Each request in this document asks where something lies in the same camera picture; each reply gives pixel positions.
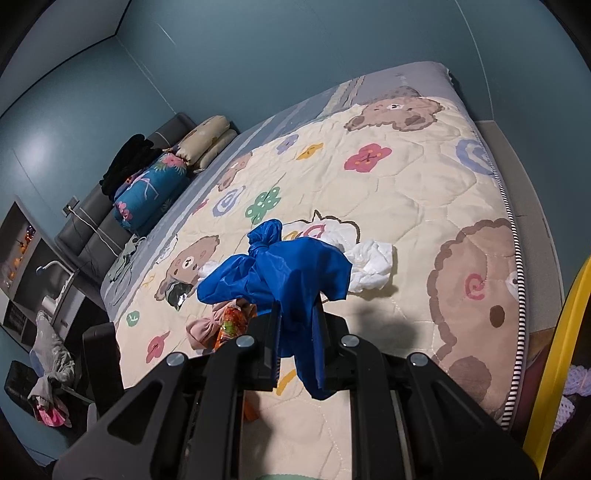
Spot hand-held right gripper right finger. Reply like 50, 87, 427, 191
313, 294, 540, 480

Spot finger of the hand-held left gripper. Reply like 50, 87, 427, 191
82, 322, 124, 407

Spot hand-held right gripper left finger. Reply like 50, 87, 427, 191
53, 300, 283, 480

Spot orange snack bag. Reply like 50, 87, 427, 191
212, 300, 259, 352

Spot pink cloth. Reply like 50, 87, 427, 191
185, 302, 241, 354

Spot blue glove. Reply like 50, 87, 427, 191
196, 218, 354, 401

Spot white cloth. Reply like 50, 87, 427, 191
323, 222, 398, 294

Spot small white tissue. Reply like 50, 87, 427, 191
198, 259, 232, 282

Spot green snack wrapper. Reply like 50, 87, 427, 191
164, 277, 195, 309

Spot yellow rimmed waste bin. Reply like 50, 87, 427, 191
522, 256, 591, 480

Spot clothes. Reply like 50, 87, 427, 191
551, 392, 591, 432

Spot grey garment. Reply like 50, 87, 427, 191
28, 311, 77, 402

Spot pink garment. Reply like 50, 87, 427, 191
37, 394, 72, 430

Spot pale green cloth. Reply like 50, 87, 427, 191
104, 235, 141, 296

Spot white desk lamp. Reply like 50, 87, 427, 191
37, 260, 77, 278

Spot grey padded headboard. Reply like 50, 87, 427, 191
55, 112, 197, 273

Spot white shelf unit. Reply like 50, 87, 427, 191
0, 194, 56, 333

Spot blue floral pillow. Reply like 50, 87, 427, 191
113, 152, 190, 236

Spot black clothing pile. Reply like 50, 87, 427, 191
100, 134, 160, 195

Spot beige folded pillows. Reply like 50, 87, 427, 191
173, 115, 240, 174

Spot bed with striped sheet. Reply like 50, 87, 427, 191
99, 60, 561, 480

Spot white charging cable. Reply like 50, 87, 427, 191
69, 208, 139, 259

